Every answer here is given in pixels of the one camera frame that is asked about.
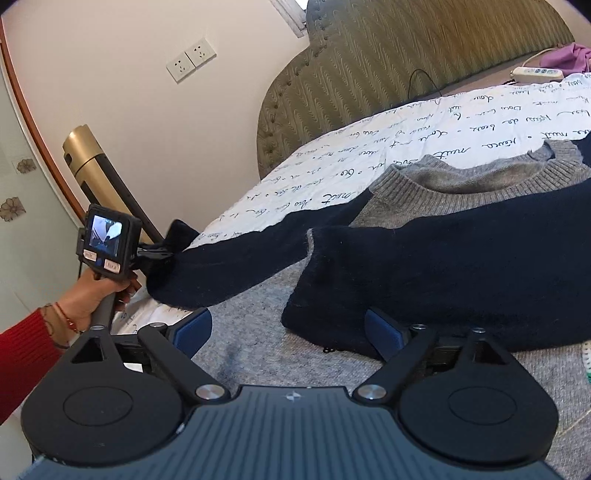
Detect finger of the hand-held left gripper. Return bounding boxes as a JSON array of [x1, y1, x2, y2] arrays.
[[137, 242, 176, 272]]

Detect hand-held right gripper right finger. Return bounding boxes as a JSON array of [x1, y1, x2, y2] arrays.
[[353, 308, 513, 404]]

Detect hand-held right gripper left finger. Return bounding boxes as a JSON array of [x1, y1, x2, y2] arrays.
[[69, 307, 232, 404]]

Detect grey and navy knit sweater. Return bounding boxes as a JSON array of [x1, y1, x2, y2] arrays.
[[147, 137, 591, 480]]

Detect person's left forearm red sleeve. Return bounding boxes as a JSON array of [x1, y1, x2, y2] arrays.
[[0, 308, 71, 426]]

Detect person's left hand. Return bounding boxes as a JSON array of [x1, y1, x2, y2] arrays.
[[56, 267, 142, 334]]

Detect gold and black tower appliance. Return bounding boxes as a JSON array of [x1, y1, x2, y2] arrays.
[[62, 124, 164, 245]]

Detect frosted floral glass door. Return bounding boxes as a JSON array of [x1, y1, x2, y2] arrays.
[[0, 69, 88, 333]]

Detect white blanket with script print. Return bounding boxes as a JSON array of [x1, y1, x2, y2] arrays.
[[111, 71, 591, 337]]

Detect green padded headboard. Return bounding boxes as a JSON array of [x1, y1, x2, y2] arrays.
[[256, 0, 575, 181]]

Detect white power strip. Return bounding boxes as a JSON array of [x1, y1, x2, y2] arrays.
[[510, 66, 565, 84]]

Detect purple cloth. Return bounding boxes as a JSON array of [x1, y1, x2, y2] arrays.
[[540, 42, 591, 73]]

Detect red string bracelet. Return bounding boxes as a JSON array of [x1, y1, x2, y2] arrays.
[[41, 302, 83, 350]]

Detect wooden door frame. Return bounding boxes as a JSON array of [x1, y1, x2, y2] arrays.
[[0, 18, 88, 228]]

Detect black cable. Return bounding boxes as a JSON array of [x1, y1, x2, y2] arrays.
[[409, 69, 444, 100]]

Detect white window frame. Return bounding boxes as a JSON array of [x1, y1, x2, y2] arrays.
[[293, 0, 311, 41]]

